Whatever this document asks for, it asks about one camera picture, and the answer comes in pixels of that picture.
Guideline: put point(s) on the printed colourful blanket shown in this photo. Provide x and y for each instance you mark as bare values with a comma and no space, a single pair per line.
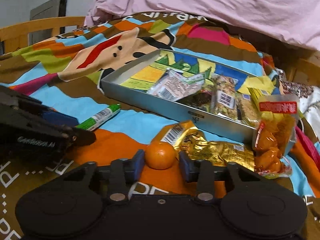
50,85

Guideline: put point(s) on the white floral cloth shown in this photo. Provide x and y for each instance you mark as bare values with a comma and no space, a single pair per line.
307,100

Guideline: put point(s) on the white printed snack packet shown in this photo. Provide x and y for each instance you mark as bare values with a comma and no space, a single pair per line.
172,86

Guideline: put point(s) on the green white tube packet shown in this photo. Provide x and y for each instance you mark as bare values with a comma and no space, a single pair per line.
100,116

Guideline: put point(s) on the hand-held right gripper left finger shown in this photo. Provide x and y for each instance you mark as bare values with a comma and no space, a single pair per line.
138,163

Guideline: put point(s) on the clear nut bar packet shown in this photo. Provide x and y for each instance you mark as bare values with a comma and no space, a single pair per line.
225,97

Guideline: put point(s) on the dark red snack packet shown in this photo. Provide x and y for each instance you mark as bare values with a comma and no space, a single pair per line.
197,98

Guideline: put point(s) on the orange candy bag red label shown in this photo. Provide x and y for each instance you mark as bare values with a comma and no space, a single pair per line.
275,135

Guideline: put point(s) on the clear rice cracker packet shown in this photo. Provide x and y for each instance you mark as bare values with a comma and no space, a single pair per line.
247,112

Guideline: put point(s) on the yellow snack packet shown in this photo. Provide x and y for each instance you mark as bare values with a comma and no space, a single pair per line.
262,95

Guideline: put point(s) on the grey door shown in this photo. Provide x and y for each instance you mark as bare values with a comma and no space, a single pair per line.
50,10

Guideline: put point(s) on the silver metal tray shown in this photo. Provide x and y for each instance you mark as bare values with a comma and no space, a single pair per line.
150,100

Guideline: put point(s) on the wooden bed rail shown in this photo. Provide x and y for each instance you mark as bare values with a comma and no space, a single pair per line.
302,67
30,30

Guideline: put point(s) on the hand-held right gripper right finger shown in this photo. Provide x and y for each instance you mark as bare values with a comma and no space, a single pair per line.
184,165

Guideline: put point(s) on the small green white packet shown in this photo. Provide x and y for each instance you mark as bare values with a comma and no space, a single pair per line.
200,77

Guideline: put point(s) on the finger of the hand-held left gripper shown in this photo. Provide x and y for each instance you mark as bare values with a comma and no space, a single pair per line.
83,137
60,120

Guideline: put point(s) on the gold foil snack packet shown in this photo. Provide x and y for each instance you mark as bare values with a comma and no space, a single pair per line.
207,147

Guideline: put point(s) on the orange tangerine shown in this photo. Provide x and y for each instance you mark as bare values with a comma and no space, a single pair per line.
160,155

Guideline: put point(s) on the pink bed sheet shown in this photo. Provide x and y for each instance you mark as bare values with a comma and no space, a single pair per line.
212,5

